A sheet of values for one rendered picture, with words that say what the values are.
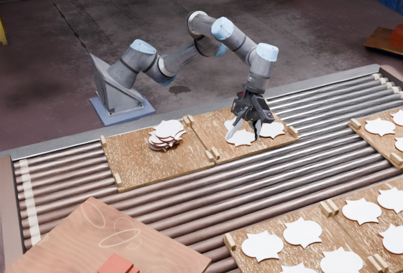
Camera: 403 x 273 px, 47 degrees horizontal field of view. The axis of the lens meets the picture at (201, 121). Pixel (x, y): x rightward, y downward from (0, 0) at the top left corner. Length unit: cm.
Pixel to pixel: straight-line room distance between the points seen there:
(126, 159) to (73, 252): 58
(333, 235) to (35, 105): 305
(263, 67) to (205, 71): 287
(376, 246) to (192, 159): 78
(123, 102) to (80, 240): 96
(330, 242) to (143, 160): 81
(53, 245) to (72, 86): 293
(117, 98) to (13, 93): 222
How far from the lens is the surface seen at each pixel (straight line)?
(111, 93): 228
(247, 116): 162
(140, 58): 227
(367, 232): 177
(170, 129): 198
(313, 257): 165
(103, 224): 159
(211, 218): 174
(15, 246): 173
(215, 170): 193
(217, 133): 209
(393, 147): 217
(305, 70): 457
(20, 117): 409
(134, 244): 152
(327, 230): 173
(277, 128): 213
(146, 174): 189
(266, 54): 158
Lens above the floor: 221
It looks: 36 degrees down
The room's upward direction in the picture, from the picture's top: straight up
